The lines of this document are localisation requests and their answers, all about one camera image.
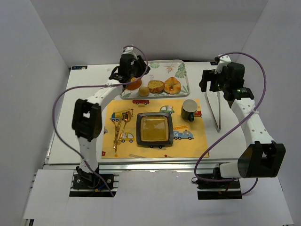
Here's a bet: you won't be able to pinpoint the orange croissant bread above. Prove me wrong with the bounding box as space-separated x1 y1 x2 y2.
126 77 142 90

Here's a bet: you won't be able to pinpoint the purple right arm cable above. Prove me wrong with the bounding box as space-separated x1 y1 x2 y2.
191 52 268 196

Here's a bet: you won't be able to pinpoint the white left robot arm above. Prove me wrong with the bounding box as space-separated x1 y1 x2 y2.
71 46 150 180

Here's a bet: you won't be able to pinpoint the floral serving tray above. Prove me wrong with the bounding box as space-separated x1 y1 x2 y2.
119 59 190 100

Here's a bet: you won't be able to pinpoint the toasted bread slice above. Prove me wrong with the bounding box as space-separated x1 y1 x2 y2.
148 80 165 93

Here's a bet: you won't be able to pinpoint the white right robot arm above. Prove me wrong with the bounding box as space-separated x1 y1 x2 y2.
199 53 286 182

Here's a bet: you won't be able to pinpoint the metal tongs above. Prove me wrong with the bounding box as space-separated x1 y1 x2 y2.
205 92 222 133

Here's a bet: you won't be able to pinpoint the yellow vehicle print placemat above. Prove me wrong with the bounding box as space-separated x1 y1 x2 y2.
97 99 207 159

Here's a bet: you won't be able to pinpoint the black square plate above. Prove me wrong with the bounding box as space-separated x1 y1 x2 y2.
136 112 174 149

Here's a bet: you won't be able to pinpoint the small round bun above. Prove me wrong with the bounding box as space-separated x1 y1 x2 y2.
138 86 150 97

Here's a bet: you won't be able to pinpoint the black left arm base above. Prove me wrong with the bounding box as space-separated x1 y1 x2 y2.
69 166 119 198

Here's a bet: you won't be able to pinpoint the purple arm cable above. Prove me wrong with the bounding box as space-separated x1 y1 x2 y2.
191 52 268 196
52 45 151 198

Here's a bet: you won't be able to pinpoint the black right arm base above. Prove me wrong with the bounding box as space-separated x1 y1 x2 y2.
191 162 242 200

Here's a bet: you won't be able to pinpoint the green mug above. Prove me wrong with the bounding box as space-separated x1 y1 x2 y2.
181 99 198 122

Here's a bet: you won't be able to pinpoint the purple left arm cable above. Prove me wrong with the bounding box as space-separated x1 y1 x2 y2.
52 45 151 198

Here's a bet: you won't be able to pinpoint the glazed ring pastry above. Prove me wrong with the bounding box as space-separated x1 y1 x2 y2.
164 77 181 95

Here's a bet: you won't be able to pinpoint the gold spoon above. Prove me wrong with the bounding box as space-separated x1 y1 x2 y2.
117 111 132 145

